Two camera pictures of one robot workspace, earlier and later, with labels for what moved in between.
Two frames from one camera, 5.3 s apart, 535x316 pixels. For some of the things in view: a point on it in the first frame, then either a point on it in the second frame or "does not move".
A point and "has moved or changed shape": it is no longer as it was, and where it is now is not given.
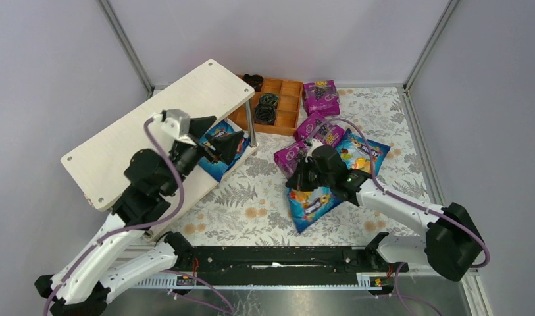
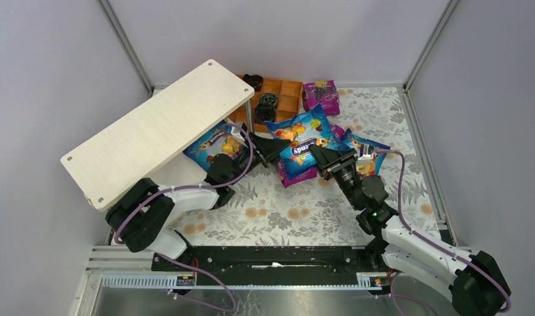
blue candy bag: x=355 y=152 does not move
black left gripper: x=201 y=145 -> x=260 y=150
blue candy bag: x=306 y=206 -> x=298 y=132
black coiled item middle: x=269 y=98 does not move
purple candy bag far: x=322 y=97 does not move
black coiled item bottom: x=265 y=113 does not move
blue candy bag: x=217 y=170 has moved or changed shape
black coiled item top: x=256 y=81 does not move
